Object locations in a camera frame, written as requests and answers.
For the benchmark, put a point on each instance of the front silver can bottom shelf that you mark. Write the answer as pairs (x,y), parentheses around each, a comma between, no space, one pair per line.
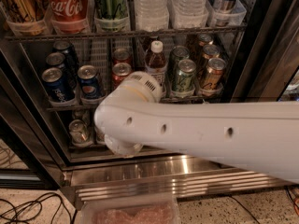
(79,131)

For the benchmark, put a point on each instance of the front orange red can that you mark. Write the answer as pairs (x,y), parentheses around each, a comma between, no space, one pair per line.
(120,71)

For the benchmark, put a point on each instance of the steel fridge base grille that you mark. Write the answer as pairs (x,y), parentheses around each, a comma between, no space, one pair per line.
(181,175)

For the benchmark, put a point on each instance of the orange red can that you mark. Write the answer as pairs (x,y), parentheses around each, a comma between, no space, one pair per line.
(120,71)
(122,55)

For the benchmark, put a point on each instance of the rear left Pepsi can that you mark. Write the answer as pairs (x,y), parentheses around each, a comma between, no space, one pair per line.
(68,50)

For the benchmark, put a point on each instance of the middle gold can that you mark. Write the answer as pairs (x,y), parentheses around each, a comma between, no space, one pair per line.
(208,51)

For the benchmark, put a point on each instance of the glass fridge door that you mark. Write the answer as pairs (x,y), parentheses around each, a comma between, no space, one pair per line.
(267,59)

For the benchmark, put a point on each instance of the front left Pepsi can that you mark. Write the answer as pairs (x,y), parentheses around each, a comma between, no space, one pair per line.
(57,86)

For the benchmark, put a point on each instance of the middle left Pepsi can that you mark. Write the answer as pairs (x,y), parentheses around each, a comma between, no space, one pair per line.
(58,60)

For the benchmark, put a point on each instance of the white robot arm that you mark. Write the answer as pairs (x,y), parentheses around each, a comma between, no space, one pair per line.
(261,137)

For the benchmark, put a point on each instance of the rear green can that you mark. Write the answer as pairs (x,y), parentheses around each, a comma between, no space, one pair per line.
(177,53)

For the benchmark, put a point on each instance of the rear silver can bottom shelf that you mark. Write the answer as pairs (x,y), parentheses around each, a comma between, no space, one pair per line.
(82,114)

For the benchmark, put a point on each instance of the blue silver can top shelf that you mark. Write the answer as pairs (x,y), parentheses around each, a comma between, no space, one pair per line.
(223,8)

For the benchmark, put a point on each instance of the clear plastic bin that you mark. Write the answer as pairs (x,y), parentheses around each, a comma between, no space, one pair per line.
(156,208)

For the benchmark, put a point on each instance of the green white 7up can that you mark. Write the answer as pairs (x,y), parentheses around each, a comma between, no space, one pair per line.
(100,136)

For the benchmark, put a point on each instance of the pepsi can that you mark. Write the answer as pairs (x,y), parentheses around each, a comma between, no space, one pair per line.
(68,50)
(58,60)
(57,86)

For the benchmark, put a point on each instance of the front green can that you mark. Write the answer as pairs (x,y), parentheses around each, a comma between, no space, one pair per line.
(184,75)

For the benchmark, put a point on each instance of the right water bottle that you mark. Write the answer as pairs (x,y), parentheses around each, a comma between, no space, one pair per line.
(188,13)

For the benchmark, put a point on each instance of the front gold can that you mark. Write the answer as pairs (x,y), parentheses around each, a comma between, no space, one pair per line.
(213,73)

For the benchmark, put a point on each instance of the Coca-Cola can top shelf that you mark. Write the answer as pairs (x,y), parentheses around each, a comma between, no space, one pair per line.
(68,15)

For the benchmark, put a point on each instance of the green can top shelf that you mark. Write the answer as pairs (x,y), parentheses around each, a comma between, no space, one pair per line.
(112,14)

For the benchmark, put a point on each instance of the gold can top shelf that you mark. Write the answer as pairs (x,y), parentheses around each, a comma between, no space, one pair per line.
(25,16)

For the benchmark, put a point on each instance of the water bottle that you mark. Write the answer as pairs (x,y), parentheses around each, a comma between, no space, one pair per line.
(188,13)
(151,15)

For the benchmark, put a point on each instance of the rear gold can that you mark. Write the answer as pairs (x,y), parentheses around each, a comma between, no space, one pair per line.
(198,41)

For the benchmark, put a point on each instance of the middle wire shelf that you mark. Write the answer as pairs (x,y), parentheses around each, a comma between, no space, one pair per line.
(80,103)

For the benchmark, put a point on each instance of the wire shelf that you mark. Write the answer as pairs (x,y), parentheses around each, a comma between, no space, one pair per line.
(125,34)
(80,103)

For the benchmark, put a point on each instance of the left water bottle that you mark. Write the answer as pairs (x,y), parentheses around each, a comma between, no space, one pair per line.
(151,15)

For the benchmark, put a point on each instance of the tea bottle middle shelf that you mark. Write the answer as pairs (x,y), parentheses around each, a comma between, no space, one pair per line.
(155,62)

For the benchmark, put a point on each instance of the top wire shelf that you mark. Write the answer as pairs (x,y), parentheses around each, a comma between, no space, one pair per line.
(125,34)

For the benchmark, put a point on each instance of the rear orange red can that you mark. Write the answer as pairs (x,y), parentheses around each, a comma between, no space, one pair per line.
(122,55)

